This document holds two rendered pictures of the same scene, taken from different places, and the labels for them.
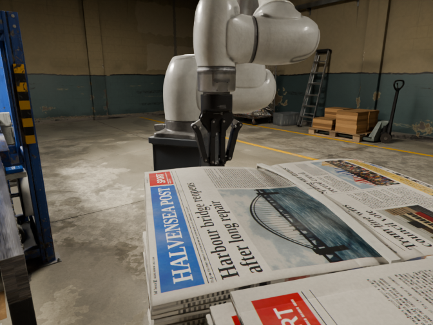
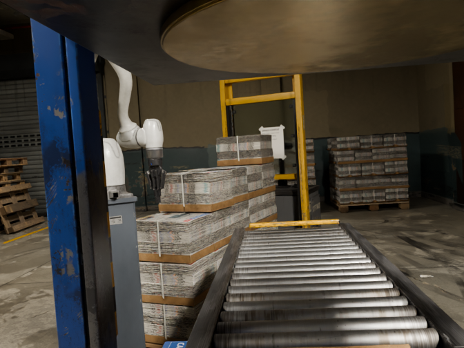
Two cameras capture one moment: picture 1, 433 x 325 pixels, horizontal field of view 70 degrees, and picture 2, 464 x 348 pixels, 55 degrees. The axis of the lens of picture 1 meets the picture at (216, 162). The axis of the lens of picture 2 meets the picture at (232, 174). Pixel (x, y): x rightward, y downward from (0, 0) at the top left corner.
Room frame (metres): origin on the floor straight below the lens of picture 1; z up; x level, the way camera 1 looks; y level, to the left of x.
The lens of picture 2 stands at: (2.27, 1.88, 1.18)
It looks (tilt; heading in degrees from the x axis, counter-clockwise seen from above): 3 degrees down; 221
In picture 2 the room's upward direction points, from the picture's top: 4 degrees counter-clockwise
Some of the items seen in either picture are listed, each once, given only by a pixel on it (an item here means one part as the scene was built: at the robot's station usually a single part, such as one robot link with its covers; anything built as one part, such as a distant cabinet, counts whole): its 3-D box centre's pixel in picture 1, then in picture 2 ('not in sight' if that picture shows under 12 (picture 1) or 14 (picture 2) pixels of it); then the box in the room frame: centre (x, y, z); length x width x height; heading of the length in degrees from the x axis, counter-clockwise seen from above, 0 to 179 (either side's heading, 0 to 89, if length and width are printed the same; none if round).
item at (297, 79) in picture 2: not in sight; (301, 170); (-1.00, -0.19, 0.97); 0.09 x 0.09 x 1.75; 17
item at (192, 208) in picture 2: not in sight; (212, 204); (0.33, 0.00, 0.86); 0.29 x 0.16 x 0.04; 14
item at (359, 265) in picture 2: not in sight; (303, 273); (1.08, 1.11, 0.77); 0.47 x 0.05 x 0.05; 126
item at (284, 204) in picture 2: not in sight; (281, 228); (-1.25, -0.62, 0.40); 0.69 x 0.55 x 0.80; 107
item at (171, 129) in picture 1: (182, 126); (109, 191); (1.12, 0.13, 1.03); 0.22 x 0.18 x 0.06; 70
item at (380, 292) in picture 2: not in sight; (311, 300); (1.28, 1.27, 0.77); 0.47 x 0.05 x 0.05; 126
